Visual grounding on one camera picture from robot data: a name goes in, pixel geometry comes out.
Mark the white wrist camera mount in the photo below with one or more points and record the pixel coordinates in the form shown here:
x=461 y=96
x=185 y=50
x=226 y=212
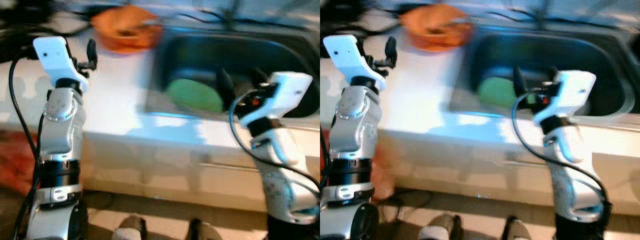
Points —
x=285 y=92
x=570 y=92
x=345 y=55
x=55 y=57

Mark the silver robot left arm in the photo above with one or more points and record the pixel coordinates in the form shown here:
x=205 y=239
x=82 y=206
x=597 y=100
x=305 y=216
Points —
x=60 y=130
x=357 y=130

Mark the chrome gooseneck faucet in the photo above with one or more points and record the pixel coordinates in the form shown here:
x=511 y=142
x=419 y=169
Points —
x=230 y=20
x=542 y=17

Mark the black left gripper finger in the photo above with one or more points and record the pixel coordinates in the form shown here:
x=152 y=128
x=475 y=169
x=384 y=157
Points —
x=92 y=52
x=391 y=50

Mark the green plate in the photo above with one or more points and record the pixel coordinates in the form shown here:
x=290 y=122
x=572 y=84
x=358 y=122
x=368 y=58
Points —
x=192 y=95
x=497 y=92

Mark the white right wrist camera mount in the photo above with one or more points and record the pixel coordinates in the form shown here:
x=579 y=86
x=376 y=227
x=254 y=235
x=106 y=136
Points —
x=570 y=92
x=285 y=92

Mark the large orange plastic dish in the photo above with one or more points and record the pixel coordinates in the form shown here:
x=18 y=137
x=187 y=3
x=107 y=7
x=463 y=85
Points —
x=425 y=37
x=115 y=40

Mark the grey robot foot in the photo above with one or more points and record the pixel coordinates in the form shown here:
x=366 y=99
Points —
x=515 y=231
x=202 y=232
x=437 y=229
x=129 y=230

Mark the stainless steel sink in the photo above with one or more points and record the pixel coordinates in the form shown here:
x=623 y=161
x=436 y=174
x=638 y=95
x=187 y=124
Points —
x=235 y=55
x=500 y=55

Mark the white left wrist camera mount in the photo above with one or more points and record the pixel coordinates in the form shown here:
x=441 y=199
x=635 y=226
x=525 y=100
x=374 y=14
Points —
x=345 y=55
x=55 y=57

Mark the black power strip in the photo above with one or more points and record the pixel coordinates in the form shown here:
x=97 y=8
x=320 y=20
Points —
x=17 y=47

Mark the grey robot right foot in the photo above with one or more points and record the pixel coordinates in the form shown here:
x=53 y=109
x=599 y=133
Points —
x=202 y=232
x=515 y=231

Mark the grey robot left foot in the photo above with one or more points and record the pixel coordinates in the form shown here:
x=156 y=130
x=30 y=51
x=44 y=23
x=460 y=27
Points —
x=129 y=230
x=437 y=229

